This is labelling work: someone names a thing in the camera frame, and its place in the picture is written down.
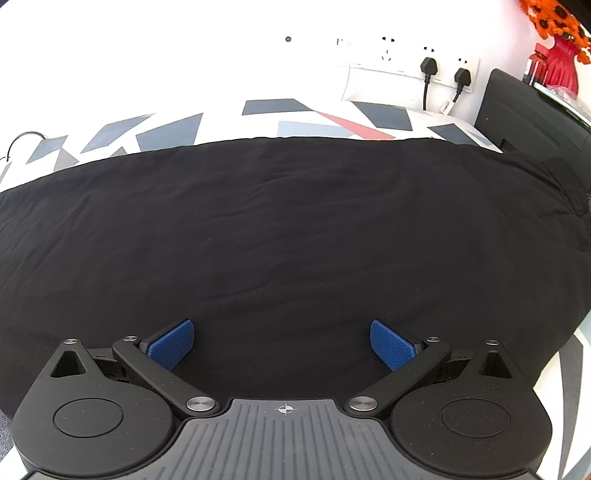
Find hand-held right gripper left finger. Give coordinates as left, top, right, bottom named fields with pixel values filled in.
left=48, top=318, right=221, bottom=420

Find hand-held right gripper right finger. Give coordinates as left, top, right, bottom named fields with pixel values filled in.
left=344, top=318, right=522, bottom=421

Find black pants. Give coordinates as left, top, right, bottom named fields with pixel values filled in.
left=0, top=136, right=591, bottom=416

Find black mini fridge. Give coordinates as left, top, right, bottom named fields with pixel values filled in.
left=475, top=68, right=591, bottom=155

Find black power plug white tag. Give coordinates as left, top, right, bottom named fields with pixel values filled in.
left=441, top=68, right=472, bottom=116

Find red plastic bottle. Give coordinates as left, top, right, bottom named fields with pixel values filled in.
left=524, top=44, right=549, bottom=86

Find red vase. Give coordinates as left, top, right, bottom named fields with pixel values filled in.
left=542, top=39, right=581, bottom=93

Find orange artificial flowers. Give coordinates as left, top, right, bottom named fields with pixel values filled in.
left=518, top=0, right=591, bottom=65

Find black cable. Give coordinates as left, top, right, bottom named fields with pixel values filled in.
left=0, top=131, right=49, bottom=162

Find white wall socket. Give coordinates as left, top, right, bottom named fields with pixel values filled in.
left=365, top=30, right=411, bottom=70
left=409, top=39, right=446, bottom=84
left=443, top=51, right=481, bottom=93

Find white network wall plate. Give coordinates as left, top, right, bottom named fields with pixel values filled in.
left=318, top=25, right=365, bottom=65

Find white coaxial wall plate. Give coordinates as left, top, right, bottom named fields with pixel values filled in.
left=265, top=21, right=315, bottom=61

